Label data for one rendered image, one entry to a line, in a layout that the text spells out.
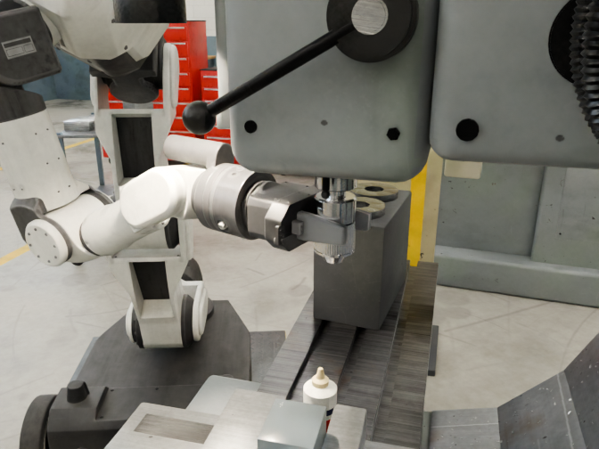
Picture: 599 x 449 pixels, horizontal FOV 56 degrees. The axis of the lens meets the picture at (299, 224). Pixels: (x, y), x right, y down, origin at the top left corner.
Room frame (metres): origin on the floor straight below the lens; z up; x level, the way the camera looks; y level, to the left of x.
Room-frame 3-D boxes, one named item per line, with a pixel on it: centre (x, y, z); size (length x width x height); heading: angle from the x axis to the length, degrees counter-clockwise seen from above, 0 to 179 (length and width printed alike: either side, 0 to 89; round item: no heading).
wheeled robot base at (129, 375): (1.36, 0.37, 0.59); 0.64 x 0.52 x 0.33; 4
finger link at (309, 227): (0.57, -0.02, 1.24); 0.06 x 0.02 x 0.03; 56
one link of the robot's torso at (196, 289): (1.39, 0.37, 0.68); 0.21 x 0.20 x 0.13; 4
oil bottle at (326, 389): (0.56, -0.02, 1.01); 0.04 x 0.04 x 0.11
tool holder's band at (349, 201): (0.59, -0.04, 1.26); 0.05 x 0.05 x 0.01
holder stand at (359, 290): (0.95, -0.12, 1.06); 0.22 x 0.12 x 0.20; 158
